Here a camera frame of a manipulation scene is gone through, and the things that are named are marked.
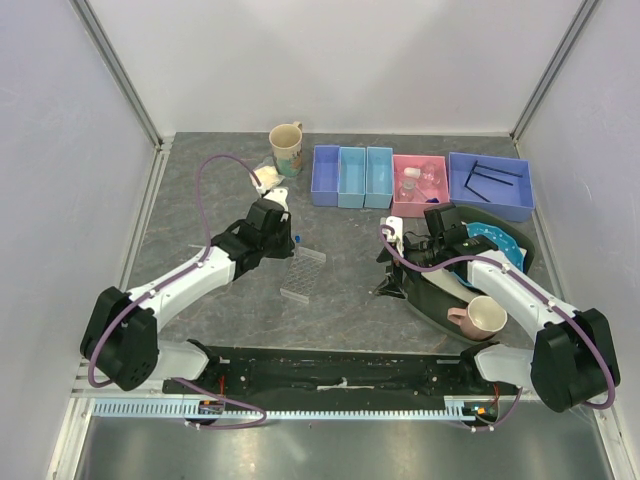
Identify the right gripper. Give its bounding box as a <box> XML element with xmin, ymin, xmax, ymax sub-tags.
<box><xmin>373</xmin><ymin>234</ymin><xmax>444</xmax><ymax>300</ymax></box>

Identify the glass flask with stopper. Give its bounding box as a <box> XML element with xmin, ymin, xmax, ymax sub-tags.
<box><xmin>401</xmin><ymin>162</ymin><xmax>445</xmax><ymax>191</ymax></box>

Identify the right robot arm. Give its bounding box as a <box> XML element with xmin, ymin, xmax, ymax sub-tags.
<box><xmin>375</xmin><ymin>204</ymin><xmax>620</xmax><ymax>412</ymax></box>

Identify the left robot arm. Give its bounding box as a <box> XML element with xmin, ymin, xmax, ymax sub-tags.
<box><xmin>80</xmin><ymin>188</ymin><xmax>294</xmax><ymax>393</ymax></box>

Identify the clear test tube rack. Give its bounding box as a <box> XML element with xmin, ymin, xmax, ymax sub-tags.
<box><xmin>280</xmin><ymin>246</ymin><xmax>326</xmax><ymax>304</ymax></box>

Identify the dark green tray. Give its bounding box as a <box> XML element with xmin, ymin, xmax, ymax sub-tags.
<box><xmin>403</xmin><ymin>203</ymin><xmax>536</xmax><ymax>345</ymax></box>

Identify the bag of white powder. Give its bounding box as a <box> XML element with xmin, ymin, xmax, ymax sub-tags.
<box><xmin>250</xmin><ymin>156</ymin><xmax>284</xmax><ymax>195</ymax></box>

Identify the purple bin leftmost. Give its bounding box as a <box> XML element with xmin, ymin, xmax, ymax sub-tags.
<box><xmin>311</xmin><ymin>145</ymin><xmax>340</xmax><ymax>207</ymax></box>

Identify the light blue bin left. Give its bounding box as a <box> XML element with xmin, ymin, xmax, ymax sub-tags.
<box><xmin>338</xmin><ymin>147</ymin><xmax>366</xmax><ymax>209</ymax></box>

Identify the light blue bin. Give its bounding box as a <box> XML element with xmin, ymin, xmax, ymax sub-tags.
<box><xmin>364</xmin><ymin>146</ymin><xmax>394</xmax><ymax>209</ymax></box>
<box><xmin>338</xmin><ymin>147</ymin><xmax>366</xmax><ymax>209</ymax></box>

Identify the pink bin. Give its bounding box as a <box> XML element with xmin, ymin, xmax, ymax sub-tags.
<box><xmin>391</xmin><ymin>154</ymin><xmax>450</xmax><ymax>218</ymax></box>

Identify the beige cartoon mug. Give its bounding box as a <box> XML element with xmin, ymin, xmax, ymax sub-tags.
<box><xmin>269</xmin><ymin>122</ymin><xmax>303</xmax><ymax>177</ymax></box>

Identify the pink mug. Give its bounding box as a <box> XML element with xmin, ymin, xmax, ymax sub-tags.
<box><xmin>447</xmin><ymin>296</ymin><xmax>508</xmax><ymax>341</ymax></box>

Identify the light blue bin right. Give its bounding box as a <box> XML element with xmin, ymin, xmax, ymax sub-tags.
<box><xmin>364</xmin><ymin>146</ymin><xmax>394</xmax><ymax>209</ymax></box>

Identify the blue dotted plate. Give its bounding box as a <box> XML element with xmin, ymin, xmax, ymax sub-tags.
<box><xmin>462</xmin><ymin>222</ymin><xmax>527</xmax><ymax>271</ymax></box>

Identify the large purple bin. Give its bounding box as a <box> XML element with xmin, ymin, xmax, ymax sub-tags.
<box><xmin>447</xmin><ymin>152</ymin><xmax>535</xmax><ymax>223</ymax></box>

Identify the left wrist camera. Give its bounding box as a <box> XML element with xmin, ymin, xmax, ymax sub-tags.
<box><xmin>251</xmin><ymin>187</ymin><xmax>289</xmax><ymax>213</ymax></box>

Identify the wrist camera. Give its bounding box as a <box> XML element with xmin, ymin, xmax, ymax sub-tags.
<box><xmin>251</xmin><ymin>187</ymin><xmax>289</xmax><ymax>213</ymax></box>
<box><xmin>380</xmin><ymin>216</ymin><xmax>404</xmax><ymax>255</ymax></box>

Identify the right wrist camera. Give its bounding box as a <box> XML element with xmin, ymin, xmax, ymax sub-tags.
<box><xmin>380</xmin><ymin>216</ymin><xmax>404</xmax><ymax>255</ymax></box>

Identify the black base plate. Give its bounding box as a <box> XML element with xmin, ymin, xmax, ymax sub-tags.
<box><xmin>194</xmin><ymin>346</ymin><xmax>517</xmax><ymax>410</ymax></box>

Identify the light blue cable duct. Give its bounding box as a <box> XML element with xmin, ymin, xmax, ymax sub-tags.
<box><xmin>92</xmin><ymin>398</ymin><xmax>479</xmax><ymax>421</ymax></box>

